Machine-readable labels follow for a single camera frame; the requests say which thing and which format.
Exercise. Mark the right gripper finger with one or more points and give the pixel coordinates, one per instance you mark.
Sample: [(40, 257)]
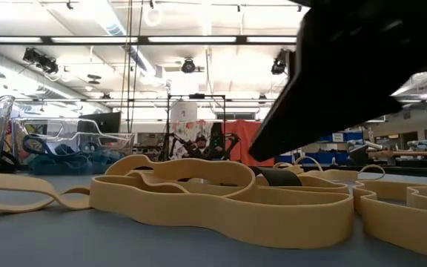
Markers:
[(310, 122)]

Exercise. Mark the dark grey wide rubber band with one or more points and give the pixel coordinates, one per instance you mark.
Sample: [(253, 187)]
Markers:
[(280, 177)]

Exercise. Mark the dark navy rubber band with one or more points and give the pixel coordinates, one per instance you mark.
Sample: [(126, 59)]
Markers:
[(50, 154)]

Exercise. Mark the black background robot arm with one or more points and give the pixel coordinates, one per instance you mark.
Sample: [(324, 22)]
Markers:
[(232, 142)]

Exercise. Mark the tan wavy rubber band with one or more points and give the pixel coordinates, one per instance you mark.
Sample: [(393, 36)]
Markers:
[(402, 226)]

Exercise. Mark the blue storage bin shelf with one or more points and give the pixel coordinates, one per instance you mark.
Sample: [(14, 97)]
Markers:
[(324, 157)]

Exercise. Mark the black ceiling spotlight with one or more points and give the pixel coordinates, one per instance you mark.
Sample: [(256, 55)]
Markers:
[(43, 63), (188, 66), (278, 66)]

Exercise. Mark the orange cloth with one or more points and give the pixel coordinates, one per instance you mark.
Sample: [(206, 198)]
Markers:
[(243, 137)]

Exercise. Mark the person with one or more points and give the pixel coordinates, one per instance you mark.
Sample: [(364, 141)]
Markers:
[(200, 140)]

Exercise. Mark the wooden workbench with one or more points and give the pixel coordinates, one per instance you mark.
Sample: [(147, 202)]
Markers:
[(421, 153)]

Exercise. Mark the floral cloth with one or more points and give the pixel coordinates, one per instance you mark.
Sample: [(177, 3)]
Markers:
[(184, 130)]

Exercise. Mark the black overhead light bar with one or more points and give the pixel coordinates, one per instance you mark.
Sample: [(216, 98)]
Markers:
[(141, 39)]

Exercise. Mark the black monitor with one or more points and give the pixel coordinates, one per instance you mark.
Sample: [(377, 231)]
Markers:
[(102, 122)]

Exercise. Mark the black ceiling sensor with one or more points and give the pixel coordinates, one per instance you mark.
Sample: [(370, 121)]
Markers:
[(94, 77)]

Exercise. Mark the colourful poster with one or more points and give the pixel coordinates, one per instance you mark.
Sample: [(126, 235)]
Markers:
[(17, 139)]

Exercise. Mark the black stand frame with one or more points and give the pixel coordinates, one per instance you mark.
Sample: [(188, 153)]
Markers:
[(196, 96)]

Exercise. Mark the black ceiling rail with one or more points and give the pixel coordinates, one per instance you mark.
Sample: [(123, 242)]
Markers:
[(87, 100)]

